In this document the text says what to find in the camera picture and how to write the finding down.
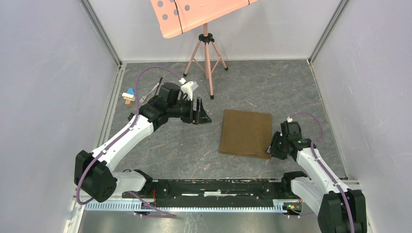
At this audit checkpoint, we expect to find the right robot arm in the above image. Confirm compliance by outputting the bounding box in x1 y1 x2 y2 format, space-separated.
268 118 368 233

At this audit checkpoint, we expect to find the pink music stand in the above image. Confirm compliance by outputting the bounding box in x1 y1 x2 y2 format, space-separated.
151 0 255 99

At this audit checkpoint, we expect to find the purple plastic spoon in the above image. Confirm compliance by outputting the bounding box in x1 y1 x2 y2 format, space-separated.
154 77 163 96

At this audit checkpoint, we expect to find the clear plastic fork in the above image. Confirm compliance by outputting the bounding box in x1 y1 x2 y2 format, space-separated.
139 83 160 104

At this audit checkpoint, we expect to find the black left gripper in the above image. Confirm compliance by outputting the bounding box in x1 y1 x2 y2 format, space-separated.
168 97 211 125

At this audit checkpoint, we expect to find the blue and wood toy block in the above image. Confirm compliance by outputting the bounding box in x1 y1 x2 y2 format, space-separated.
121 88 136 106

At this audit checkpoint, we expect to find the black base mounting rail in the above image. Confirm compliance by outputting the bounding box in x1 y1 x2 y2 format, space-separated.
136 179 302 208

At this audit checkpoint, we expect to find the brown cloth napkin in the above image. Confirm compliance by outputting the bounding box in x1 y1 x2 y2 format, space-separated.
219 109 272 160

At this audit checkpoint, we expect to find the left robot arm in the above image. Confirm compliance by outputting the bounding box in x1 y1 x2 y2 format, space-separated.
74 81 211 205

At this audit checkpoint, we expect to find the white toothed cable strip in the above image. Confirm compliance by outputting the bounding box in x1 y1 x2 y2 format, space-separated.
85 200 301 214

